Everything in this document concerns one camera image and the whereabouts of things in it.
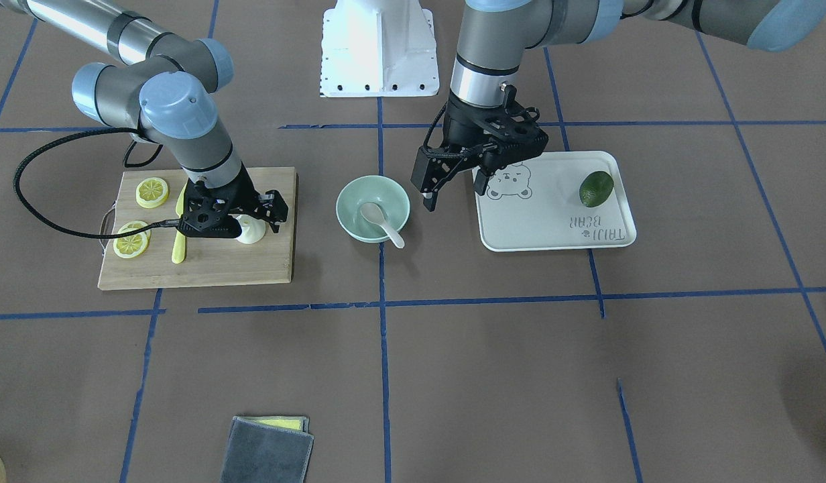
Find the grey folded cloth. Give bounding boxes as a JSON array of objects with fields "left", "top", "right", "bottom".
[{"left": 219, "top": 416, "right": 314, "bottom": 482}]

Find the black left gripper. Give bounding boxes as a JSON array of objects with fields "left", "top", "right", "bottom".
[{"left": 411, "top": 85, "right": 550, "bottom": 212}]

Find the white steamed bun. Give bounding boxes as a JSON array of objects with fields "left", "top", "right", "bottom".
[{"left": 235, "top": 215, "right": 267, "bottom": 245}]

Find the lemon slice near edge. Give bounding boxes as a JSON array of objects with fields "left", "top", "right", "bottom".
[{"left": 135, "top": 177, "right": 169, "bottom": 210}]

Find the white bear serving tray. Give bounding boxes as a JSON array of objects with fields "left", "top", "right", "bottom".
[{"left": 475, "top": 151, "right": 637, "bottom": 252}]

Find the green avocado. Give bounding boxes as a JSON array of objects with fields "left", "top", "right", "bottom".
[{"left": 578, "top": 170, "right": 614, "bottom": 208}]

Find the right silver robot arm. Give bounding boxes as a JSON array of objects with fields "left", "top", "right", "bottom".
[{"left": 0, "top": 1, "right": 288, "bottom": 239}]

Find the yellow plastic knife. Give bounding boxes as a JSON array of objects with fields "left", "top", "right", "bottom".
[{"left": 171, "top": 184, "right": 187, "bottom": 265}]

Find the yellow sponge under cloth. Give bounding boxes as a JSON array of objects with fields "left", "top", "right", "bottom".
[{"left": 243, "top": 415, "right": 309, "bottom": 432}]

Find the lemon slice pair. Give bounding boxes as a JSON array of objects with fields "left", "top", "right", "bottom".
[{"left": 113, "top": 220, "right": 150, "bottom": 259}]

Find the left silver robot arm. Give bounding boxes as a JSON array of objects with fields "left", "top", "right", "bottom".
[{"left": 411, "top": 1, "right": 826, "bottom": 211}]

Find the wooden cutting board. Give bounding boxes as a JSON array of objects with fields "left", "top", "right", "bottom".
[{"left": 98, "top": 167, "right": 298, "bottom": 290}]

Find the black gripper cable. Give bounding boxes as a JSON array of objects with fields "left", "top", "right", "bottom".
[{"left": 13, "top": 127, "right": 189, "bottom": 240}]

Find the mint green bowl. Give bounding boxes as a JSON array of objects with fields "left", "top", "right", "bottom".
[{"left": 335, "top": 175, "right": 411, "bottom": 248}]

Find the white ceramic spoon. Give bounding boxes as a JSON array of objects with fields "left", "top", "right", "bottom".
[{"left": 359, "top": 202, "right": 405, "bottom": 250}]

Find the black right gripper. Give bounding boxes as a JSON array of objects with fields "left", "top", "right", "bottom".
[{"left": 176, "top": 180, "right": 288, "bottom": 239}]

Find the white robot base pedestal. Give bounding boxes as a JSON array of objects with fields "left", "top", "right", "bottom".
[{"left": 319, "top": 1, "right": 440, "bottom": 98}]

